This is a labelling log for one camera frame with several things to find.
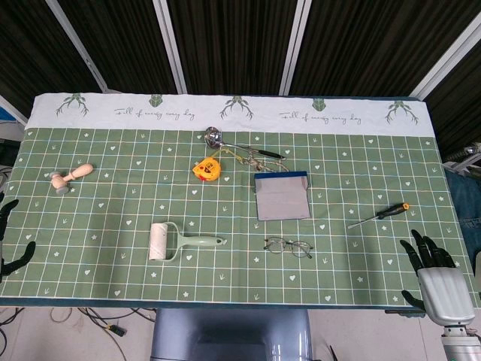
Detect blue white box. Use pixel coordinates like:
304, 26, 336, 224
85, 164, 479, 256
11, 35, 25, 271
0, 105, 24, 142

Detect blue jeans fabric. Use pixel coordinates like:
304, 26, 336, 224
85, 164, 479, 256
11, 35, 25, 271
443, 165, 481, 272

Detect white aluminium partition post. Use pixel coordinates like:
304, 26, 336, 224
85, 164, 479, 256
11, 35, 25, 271
44, 0, 111, 93
278, 0, 316, 96
409, 14, 481, 100
0, 93, 29, 126
152, 0, 188, 95

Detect green grid tablecloth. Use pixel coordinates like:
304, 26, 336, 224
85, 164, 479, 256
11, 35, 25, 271
0, 93, 478, 310

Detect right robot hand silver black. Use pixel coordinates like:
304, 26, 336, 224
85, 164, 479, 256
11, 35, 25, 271
399, 229, 476, 327

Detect black-rimmed eyeglasses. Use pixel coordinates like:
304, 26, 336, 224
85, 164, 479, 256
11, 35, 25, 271
263, 235, 314, 259

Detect green lint roller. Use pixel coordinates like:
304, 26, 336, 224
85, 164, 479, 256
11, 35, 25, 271
149, 221, 228, 262

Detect yellow tape measure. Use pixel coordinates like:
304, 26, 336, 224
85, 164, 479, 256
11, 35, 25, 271
192, 156, 222, 183

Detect steel ladle black handle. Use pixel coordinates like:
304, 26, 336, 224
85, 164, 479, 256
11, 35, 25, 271
204, 126, 286, 160

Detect wooden stamp handle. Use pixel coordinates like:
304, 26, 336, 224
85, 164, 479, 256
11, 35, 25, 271
50, 163, 94, 196

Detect grey metal frame piece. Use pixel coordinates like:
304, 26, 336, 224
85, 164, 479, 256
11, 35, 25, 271
446, 142, 481, 168

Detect black orange screwdriver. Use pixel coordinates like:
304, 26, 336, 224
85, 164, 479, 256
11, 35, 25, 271
347, 202, 410, 229

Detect blue-grey robot torso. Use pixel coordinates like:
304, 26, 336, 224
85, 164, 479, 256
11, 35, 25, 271
150, 308, 313, 361

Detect dark blue glasses case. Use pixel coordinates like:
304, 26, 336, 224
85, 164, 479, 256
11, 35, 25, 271
253, 171, 312, 220

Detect tangled floor cables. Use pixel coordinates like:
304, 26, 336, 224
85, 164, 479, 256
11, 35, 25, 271
0, 306, 157, 361

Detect left robot hand black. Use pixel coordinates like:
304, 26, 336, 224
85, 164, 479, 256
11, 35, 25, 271
0, 198, 37, 284

